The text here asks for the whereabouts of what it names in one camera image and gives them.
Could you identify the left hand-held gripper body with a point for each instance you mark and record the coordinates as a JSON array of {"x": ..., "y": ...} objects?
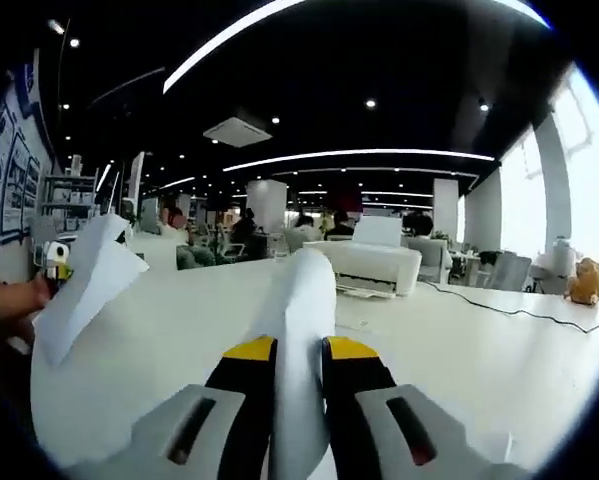
[{"x": 54, "y": 252}]

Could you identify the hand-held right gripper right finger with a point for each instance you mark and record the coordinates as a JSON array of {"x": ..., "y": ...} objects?
[{"x": 379, "y": 425}]

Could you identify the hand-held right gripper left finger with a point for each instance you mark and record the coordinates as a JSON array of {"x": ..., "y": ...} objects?
[{"x": 219, "y": 425}]

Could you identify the single printing paper sheet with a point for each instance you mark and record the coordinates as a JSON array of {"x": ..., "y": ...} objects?
[{"x": 89, "y": 280}]

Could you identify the person's left hand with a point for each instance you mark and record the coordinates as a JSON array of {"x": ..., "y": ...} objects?
[{"x": 14, "y": 300}]

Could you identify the grey storage shelf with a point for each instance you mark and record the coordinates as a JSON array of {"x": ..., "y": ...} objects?
[{"x": 69, "y": 200}]

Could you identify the white printer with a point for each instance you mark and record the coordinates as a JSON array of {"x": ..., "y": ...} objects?
[{"x": 369, "y": 265}]

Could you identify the grey mesh office chair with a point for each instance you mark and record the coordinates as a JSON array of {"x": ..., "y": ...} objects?
[{"x": 509, "y": 272}]

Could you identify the ceiling air conditioner vent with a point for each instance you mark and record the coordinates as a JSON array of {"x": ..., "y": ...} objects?
[{"x": 236, "y": 132}]

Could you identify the red hanging banner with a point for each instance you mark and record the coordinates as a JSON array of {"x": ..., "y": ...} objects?
[{"x": 349, "y": 202}]

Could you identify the long ceiling light strip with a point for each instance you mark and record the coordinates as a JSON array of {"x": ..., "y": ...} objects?
[{"x": 204, "y": 51}]

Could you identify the orange plush toy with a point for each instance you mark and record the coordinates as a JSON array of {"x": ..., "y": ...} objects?
[{"x": 586, "y": 282}]

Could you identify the curved ceiling light strip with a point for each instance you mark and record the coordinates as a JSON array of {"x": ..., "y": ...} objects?
[{"x": 359, "y": 151}]

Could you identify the large bright window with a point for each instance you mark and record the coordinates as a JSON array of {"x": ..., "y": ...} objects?
[{"x": 594, "y": 200}]

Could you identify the blue white wall poster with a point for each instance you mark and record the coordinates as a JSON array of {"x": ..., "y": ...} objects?
[{"x": 14, "y": 190}]

